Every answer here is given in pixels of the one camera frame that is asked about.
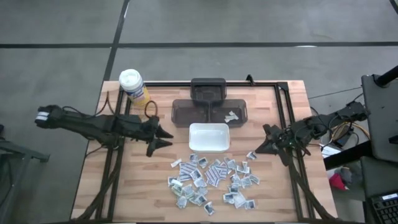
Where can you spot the black keyboard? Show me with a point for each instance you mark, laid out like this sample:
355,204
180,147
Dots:
385,211

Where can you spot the green print white packet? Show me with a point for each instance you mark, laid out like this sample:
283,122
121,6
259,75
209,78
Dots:
177,190
228,119

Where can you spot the dark grey keyboard desk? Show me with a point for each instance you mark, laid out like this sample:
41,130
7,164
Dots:
377,177

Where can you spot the black desk crossbar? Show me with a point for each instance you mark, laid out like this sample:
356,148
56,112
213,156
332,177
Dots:
345,156

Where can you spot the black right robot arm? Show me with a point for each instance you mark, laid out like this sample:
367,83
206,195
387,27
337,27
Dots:
326,121

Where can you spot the grey metal stand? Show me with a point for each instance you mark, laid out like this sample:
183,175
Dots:
25,153

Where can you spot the white plastic bin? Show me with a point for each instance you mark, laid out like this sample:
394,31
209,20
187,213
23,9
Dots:
209,138

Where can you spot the white paper sheet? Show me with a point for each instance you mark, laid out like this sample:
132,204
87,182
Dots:
329,152

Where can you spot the plain white packet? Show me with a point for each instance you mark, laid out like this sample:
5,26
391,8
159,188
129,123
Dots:
175,162
233,114
239,199

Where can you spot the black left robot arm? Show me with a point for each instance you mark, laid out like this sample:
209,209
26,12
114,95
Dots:
93,126

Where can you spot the yellow Lysol wipes canister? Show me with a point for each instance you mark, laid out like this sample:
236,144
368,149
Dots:
133,85

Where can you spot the grey translucent plastic bin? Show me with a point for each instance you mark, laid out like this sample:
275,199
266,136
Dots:
208,90
217,121
183,115

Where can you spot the black pole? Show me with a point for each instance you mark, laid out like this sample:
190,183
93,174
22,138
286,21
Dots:
388,76

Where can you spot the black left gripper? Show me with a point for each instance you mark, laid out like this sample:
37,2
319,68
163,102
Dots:
150,133

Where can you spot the red and grey cloth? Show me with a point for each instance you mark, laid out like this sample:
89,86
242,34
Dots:
335,182

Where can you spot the blue striped white packet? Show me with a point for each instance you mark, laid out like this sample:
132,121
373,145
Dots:
187,170
215,175

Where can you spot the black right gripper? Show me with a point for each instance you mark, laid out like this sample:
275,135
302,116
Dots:
284,141

